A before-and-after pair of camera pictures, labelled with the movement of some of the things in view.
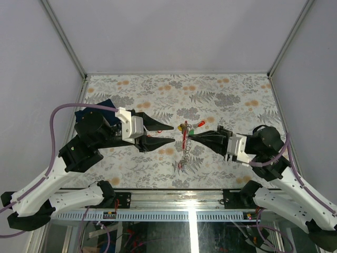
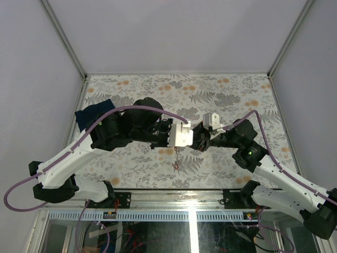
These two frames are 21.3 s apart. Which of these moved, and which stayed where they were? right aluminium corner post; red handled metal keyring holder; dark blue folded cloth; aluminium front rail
Moved: red handled metal keyring holder
Stayed: right aluminium corner post; dark blue folded cloth; aluminium front rail
